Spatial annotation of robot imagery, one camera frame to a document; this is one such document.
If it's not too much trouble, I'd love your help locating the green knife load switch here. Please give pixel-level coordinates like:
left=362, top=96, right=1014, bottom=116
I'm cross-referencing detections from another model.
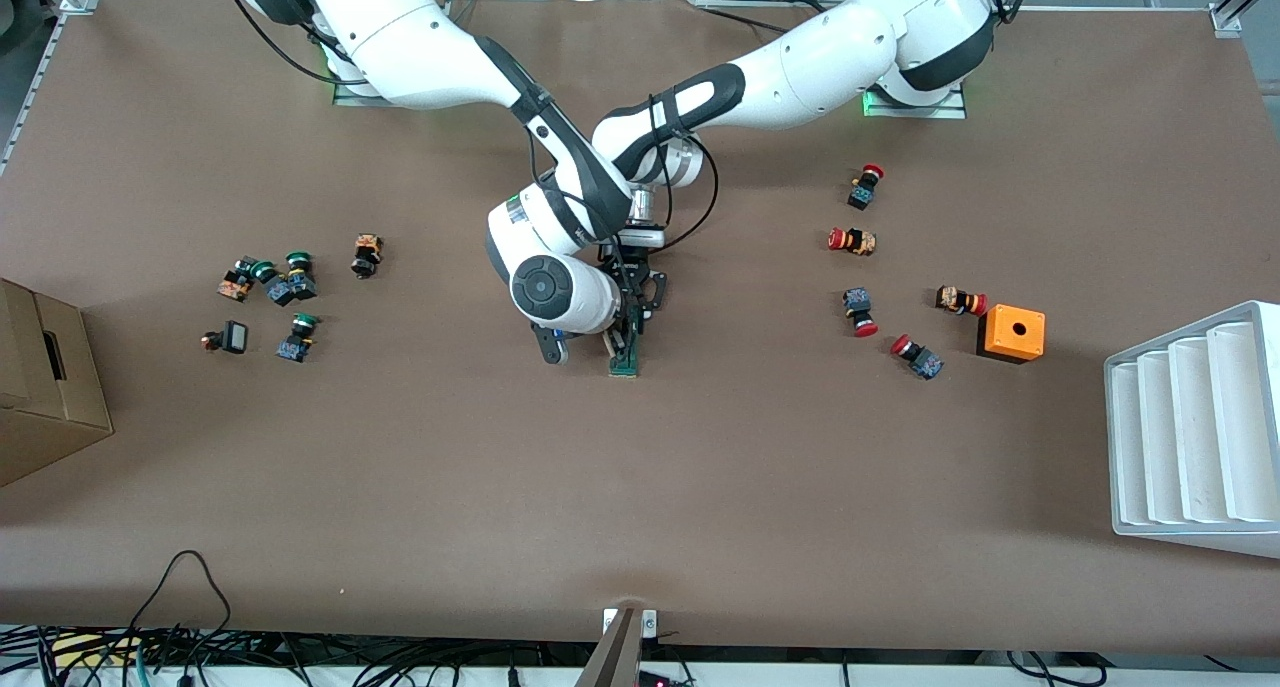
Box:
left=608, top=305, right=643, bottom=378

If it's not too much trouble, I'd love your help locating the red emergency button blue block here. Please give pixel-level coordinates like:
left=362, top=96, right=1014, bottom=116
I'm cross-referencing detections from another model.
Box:
left=848, top=163, right=886, bottom=211
left=889, top=333, right=945, bottom=381
left=842, top=287, right=880, bottom=339

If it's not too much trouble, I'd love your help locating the green pushbutton blue contact block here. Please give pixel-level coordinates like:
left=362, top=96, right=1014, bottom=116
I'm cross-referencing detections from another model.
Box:
left=276, top=312, right=321, bottom=364
left=250, top=260, right=297, bottom=308

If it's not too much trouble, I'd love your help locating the black pushbutton orange contact block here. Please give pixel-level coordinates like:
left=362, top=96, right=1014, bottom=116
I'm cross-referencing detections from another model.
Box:
left=217, top=255, right=259, bottom=303

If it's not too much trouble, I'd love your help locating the brown cardboard box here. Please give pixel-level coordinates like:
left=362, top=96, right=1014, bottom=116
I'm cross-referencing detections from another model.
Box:
left=0, top=278, right=114, bottom=488

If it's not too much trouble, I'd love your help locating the white slotted sorting rack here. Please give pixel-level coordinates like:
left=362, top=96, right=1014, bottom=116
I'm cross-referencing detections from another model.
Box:
left=1103, top=300, right=1280, bottom=560

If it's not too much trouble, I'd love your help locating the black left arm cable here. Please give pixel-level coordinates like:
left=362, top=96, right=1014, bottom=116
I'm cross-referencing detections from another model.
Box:
left=648, top=92, right=721, bottom=253

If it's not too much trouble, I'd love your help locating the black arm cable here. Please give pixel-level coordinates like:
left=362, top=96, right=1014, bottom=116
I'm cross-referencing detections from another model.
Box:
left=648, top=92, right=721, bottom=253
left=218, top=0, right=346, bottom=88

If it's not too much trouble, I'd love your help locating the black small switch part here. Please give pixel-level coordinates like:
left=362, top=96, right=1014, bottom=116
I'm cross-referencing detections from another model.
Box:
left=200, top=320, right=250, bottom=356

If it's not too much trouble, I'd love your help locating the aluminium camera post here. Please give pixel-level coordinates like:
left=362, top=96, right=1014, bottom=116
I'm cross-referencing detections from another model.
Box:
left=575, top=607, right=643, bottom=687

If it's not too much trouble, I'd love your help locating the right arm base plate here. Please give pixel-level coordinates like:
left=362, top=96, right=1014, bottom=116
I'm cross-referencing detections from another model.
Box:
left=330, top=42, right=393, bottom=109

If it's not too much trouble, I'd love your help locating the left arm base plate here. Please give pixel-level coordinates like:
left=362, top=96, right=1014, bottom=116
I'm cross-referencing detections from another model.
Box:
left=862, top=82, right=969, bottom=121

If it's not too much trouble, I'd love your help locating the orange button enclosure box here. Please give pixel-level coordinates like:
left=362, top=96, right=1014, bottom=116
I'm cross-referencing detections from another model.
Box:
left=976, top=304, right=1047, bottom=365

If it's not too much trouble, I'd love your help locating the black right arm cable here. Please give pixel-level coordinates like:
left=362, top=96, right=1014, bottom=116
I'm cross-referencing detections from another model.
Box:
left=218, top=0, right=346, bottom=88

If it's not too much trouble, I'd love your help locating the black cable bundle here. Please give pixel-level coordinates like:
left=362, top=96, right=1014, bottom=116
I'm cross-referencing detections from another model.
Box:
left=0, top=622, right=601, bottom=687

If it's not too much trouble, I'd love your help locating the black looped table cable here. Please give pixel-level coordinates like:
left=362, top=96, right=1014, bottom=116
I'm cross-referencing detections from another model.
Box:
left=125, top=549, right=233, bottom=668

